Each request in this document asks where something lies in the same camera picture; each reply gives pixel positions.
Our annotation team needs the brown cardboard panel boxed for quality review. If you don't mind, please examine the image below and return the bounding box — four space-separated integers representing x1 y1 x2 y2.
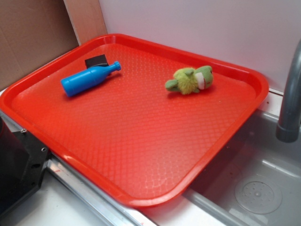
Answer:
0 0 107 90

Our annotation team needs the grey toy sink basin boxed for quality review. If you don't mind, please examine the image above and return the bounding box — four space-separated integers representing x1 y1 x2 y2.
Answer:
138 110 301 226

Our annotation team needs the red plastic serving tray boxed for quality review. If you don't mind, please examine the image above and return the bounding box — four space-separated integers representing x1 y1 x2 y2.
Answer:
0 34 269 208

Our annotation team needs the blue plastic toy bottle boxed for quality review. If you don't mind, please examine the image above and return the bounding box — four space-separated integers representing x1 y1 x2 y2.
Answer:
61 61 121 97

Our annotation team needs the round sink drain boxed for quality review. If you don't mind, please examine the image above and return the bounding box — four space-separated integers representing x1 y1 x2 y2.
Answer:
235 179 282 214

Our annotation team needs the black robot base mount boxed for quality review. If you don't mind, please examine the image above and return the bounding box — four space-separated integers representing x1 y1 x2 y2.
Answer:
0 119 50 218

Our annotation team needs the small black block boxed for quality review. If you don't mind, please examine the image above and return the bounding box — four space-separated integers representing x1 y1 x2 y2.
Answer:
85 54 109 69

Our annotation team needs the green plush frog toy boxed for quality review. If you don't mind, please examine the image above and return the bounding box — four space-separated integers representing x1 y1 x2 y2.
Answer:
165 65 214 95

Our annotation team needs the grey plastic faucet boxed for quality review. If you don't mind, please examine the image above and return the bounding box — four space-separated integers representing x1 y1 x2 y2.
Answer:
276 43 301 143

